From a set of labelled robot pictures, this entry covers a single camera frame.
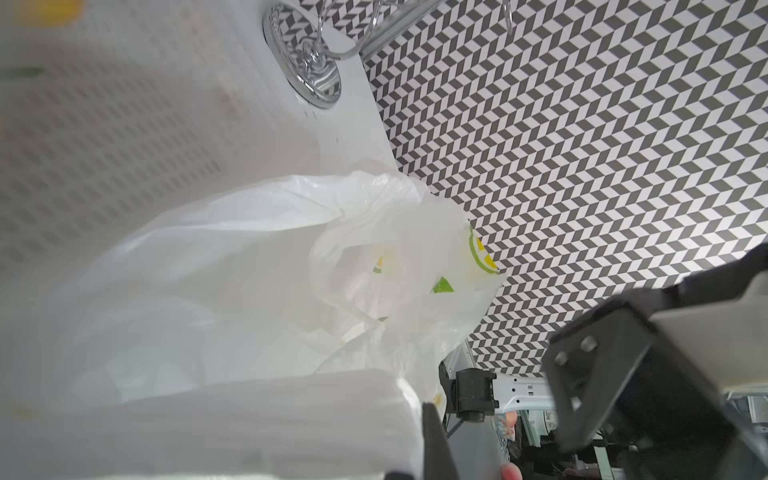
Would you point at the chrome wire cup stand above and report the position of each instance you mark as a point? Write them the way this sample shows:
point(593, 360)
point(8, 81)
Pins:
point(309, 65)

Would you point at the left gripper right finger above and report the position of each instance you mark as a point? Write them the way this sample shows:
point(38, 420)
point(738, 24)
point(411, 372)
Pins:
point(653, 368)

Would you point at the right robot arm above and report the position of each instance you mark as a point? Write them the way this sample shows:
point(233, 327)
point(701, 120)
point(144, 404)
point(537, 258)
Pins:
point(474, 395)

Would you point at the yellow peach left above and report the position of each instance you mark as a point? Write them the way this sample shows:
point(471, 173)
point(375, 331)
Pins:
point(46, 13)

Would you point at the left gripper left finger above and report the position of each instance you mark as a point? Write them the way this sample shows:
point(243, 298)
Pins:
point(438, 463)

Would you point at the lemon print plastic bag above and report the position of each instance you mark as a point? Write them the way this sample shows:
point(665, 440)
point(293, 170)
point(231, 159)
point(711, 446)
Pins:
point(292, 328)

